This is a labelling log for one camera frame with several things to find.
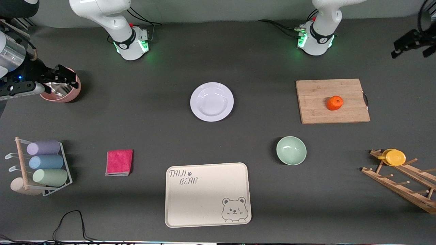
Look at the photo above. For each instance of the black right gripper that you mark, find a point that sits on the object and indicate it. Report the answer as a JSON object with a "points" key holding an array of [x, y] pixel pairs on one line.
{"points": [[35, 70]]}

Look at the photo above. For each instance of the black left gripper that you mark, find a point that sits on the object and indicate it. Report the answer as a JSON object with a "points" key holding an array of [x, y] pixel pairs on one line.
{"points": [[409, 38]]}

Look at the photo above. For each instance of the orange fruit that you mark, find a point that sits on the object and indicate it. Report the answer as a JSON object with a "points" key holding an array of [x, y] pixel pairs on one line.
{"points": [[335, 103]]}

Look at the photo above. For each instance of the white round plate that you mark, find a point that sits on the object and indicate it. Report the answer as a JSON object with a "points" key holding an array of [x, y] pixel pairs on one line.
{"points": [[212, 102]]}

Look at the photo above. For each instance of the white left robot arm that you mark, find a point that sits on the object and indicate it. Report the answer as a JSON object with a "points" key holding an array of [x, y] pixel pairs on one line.
{"points": [[316, 47]]}

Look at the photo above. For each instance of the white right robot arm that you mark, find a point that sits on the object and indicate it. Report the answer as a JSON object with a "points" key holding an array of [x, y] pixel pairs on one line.
{"points": [[117, 23]]}

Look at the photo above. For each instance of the pink bowl steel interior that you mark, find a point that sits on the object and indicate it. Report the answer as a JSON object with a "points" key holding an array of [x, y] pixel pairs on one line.
{"points": [[68, 97]]}

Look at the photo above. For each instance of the purple cup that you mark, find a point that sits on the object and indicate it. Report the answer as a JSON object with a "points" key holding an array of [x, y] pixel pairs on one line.
{"points": [[44, 148]]}

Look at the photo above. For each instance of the blue cup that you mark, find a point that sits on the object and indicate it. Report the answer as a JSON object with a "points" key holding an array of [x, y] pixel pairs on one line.
{"points": [[46, 162]]}

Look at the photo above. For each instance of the wooden cutting board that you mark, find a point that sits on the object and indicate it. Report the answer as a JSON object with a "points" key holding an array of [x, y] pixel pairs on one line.
{"points": [[320, 105]]}

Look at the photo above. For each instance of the pink folded cloth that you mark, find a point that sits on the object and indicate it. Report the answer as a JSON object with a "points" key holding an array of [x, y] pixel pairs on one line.
{"points": [[119, 162]]}

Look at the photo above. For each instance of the green cup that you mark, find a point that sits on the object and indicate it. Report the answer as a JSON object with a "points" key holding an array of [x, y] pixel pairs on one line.
{"points": [[51, 177]]}

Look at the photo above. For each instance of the yellow cup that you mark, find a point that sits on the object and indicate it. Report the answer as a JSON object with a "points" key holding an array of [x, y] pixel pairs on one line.
{"points": [[395, 158]]}

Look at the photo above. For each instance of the beige cup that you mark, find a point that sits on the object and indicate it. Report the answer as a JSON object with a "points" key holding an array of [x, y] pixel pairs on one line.
{"points": [[17, 187]]}

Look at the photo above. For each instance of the wooden peg drying rack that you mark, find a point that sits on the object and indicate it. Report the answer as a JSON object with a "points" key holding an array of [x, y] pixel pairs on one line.
{"points": [[402, 190]]}

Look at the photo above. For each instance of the light green bowl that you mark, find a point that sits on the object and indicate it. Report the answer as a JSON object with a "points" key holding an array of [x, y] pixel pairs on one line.
{"points": [[291, 151]]}

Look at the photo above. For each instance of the beige bear print tray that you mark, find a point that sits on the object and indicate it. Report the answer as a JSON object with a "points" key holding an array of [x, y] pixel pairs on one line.
{"points": [[204, 204]]}

